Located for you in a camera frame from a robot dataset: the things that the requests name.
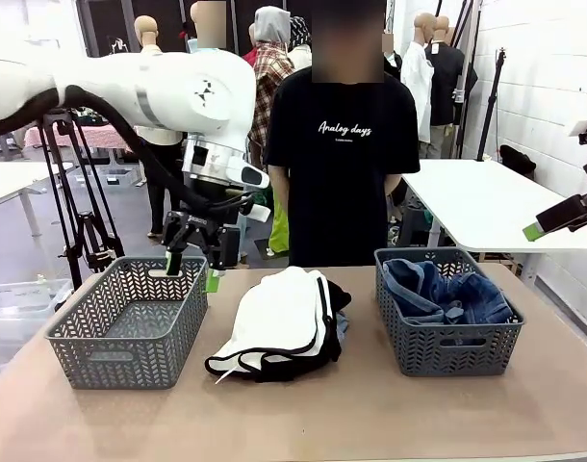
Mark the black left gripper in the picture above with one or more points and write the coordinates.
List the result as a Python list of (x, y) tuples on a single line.
[(199, 231)]

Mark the white shorts with black trim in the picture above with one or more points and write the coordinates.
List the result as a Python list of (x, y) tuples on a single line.
[(279, 313)]

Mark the dark blue denim jeans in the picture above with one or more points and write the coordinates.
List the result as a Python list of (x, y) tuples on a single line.
[(467, 298)]

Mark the black garment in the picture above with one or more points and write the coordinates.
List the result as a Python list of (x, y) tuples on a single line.
[(340, 296)]

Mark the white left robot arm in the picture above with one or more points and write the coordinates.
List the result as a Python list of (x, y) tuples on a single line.
[(178, 91)]

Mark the black bag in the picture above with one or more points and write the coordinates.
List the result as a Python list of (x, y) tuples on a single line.
[(517, 159)]

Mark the large white table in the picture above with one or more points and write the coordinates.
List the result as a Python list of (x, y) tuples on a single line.
[(486, 207)]

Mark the yellow-green garment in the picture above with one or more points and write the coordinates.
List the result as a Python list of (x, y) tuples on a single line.
[(279, 231)]

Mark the grey perforated plastic basket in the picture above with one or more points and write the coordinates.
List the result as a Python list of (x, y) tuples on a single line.
[(447, 356), (130, 356)]

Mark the black light stand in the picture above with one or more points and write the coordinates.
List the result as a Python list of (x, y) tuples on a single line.
[(491, 106)]

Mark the dark grey storage crate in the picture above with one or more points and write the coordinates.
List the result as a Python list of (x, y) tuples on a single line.
[(414, 221)]

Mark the person in black printed T-shirt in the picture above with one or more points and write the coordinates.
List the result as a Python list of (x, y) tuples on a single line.
[(341, 202)]

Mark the pink checkered tablecloth table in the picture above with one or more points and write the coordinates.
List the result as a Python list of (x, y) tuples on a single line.
[(101, 137)]

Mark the mannequin in black jacket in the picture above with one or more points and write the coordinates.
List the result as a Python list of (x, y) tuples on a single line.
[(445, 86)]

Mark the mannequin in plaid hooded shirt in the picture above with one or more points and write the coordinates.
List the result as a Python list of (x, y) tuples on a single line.
[(272, 82)]

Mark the clear plastic storage bin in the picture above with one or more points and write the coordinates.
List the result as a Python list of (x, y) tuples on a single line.
[(19, 308)]

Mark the mannequin in white shirt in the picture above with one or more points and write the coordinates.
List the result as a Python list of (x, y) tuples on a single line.
[(416, 82)]

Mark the small white desk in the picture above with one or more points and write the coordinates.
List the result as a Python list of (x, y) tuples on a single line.
[(9, 180)]

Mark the mannequin in dark outfit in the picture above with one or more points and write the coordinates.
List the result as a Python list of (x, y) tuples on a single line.
[(392, 60)]

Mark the mannequin in cream jacket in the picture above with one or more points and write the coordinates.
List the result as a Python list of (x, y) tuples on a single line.
[(146, 31)]

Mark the mannequin in light blue fleece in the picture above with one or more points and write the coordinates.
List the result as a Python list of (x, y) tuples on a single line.
[(207, 24)]

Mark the mannequin with patterned scarf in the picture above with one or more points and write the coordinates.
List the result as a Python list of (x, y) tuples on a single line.
[(299, 33)]

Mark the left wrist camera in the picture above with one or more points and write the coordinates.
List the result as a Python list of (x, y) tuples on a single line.
[(260, 213)]

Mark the black camera tripod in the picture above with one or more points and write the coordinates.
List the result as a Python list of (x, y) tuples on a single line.
[(82, 226)]

